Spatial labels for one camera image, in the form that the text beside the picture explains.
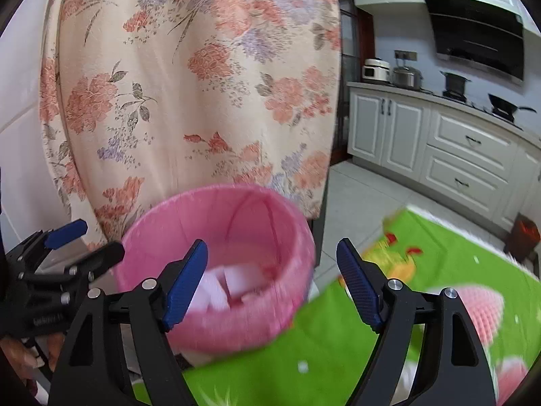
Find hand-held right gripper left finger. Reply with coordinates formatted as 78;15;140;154
47;239;210;406

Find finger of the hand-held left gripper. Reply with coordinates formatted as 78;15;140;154
63;241;126;283
4;219;89;272

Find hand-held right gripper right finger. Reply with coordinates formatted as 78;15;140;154
336;238;498;406

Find pink bagged trash bin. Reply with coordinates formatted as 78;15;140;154
112;185;315;354

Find person's left hand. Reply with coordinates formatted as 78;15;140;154
0;333;65;386

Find white paper scraps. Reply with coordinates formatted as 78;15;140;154
198;262;271;310

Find green cartoon print tablecloth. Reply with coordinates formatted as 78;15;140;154
131;205;541;406

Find fruit in white foam net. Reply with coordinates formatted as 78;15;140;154
427;285;505;347

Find white lower kitchen cabinets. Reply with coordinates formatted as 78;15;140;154
347;82;541;238

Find floral curtain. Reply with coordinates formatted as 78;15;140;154
39;0;342;254

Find silver pressure cooker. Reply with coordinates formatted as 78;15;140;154
391;65;423;90

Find white rice cooker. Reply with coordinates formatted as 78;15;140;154
362;58;390;83

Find black cooking pot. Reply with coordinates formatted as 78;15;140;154
440;71;472;96

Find black wok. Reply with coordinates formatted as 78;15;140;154
488;93;537;121

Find dark framed glass door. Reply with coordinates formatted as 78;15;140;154
334;0;375;165

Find black range hood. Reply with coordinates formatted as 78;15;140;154
424;0;525;85

